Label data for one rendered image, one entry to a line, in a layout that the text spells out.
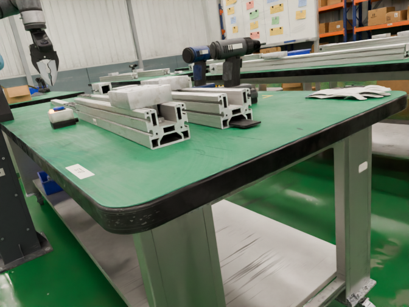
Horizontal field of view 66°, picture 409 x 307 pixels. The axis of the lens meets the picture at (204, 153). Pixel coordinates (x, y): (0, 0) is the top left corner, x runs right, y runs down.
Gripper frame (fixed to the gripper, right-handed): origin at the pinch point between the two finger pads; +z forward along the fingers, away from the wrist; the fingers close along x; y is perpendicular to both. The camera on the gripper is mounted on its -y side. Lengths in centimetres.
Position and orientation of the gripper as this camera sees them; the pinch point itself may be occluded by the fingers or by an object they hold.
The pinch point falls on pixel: (51, 82)
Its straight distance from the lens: 132.7
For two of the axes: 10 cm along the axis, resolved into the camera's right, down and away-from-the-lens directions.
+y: -5.3, -1.8, 8.3
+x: -8.4, 2.7, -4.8
